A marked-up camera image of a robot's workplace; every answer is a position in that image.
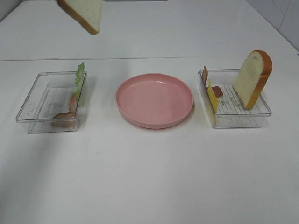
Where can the right clear plastic tray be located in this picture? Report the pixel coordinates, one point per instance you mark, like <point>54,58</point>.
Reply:
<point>230,112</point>

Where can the left clear plastic tray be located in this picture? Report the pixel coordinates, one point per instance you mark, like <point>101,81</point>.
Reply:
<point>48,96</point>

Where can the yellow cheese slice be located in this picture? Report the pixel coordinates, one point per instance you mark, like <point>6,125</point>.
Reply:
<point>214,101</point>

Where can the bread slice from tray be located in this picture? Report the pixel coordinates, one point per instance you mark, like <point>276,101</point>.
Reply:
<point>86,12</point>

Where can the upright bread slice right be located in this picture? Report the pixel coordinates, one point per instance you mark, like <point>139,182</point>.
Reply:
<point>252,77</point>

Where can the pink round plate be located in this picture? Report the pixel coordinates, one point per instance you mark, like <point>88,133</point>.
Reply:
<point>154,100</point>

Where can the clear plastic tray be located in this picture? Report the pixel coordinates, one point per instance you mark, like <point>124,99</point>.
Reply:
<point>230,112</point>
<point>48,96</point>

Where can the upright bacon strip right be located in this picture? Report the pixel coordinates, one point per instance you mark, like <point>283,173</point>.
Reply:
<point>205,75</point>

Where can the long bacon strip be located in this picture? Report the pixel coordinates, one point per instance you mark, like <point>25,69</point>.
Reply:
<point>73,103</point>

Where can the green lettuce leaf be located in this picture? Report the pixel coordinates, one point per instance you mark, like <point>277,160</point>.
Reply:
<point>79,79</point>

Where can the small bacon piece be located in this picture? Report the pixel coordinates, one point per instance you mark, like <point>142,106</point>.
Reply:
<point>217,91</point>

